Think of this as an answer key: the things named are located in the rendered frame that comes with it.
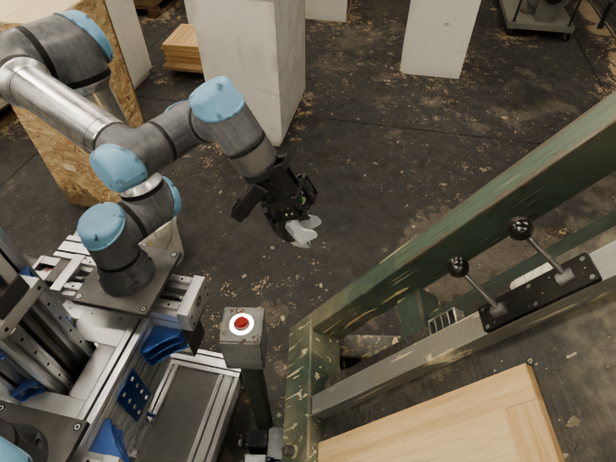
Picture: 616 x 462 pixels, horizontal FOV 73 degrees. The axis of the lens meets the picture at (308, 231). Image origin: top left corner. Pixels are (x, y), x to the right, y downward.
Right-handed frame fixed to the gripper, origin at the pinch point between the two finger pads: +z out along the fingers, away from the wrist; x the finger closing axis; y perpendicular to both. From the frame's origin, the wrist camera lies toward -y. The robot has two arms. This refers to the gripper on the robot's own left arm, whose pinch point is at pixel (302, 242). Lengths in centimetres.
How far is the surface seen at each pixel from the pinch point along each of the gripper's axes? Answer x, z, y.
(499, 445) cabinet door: -27.6, 24.3, 30.8
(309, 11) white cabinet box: 469, 62, -158
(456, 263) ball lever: -5.9, 5.2, 29.0
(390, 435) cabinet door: -24.2, 34.2, 9.0
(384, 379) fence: -14.1, 30.3, 8.0
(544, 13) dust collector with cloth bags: 479, 172, 84
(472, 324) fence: -8.9, 19.2, 28.4
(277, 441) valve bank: -22, 53, -31
